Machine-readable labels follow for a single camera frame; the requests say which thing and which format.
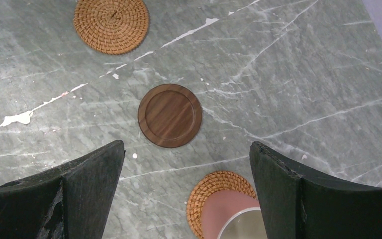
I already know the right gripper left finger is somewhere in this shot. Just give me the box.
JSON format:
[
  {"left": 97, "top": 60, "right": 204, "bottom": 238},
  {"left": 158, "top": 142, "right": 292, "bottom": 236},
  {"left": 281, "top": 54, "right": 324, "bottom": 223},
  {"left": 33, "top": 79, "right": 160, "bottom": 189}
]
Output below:
[{"left": 0, "top": 140, "right": 125, "bottom": 239}]

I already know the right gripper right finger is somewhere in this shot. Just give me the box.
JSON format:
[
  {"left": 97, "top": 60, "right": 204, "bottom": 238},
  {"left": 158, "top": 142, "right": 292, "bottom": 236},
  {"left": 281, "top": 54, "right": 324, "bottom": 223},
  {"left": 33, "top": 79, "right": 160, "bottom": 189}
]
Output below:
[{"left": 249, "top": 141, "right": 382, "bottom": 239}]

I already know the pink mug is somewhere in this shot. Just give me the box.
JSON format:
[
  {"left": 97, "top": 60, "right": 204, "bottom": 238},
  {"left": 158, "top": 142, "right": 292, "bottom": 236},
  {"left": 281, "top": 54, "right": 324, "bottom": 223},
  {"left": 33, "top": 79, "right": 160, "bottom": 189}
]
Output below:
[{"left": 201, "top": 190, "right": 267, "bottom": 239}]

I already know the woven coaster light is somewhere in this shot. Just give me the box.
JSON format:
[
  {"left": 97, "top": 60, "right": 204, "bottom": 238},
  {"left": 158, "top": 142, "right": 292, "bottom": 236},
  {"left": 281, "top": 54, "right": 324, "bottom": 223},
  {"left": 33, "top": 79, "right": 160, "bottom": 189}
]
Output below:
[{"left": 186, "top": 171, "right": 257, "bottom": 239}]

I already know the woven coaster tan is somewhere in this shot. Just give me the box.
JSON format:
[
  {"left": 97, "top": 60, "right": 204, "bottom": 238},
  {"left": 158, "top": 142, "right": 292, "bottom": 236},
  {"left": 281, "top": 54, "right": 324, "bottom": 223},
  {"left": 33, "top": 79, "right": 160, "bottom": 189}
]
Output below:
[{"left": 73, "top": 0, "right": 150, "bottom": 55}]

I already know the dark brown wooden coaster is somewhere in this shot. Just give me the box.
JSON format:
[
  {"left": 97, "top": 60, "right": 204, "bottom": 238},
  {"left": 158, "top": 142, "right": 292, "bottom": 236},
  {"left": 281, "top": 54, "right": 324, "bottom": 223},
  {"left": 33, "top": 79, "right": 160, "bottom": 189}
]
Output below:
[{"left": 137, "top": 84, "right": 202, "bottom": 148}]

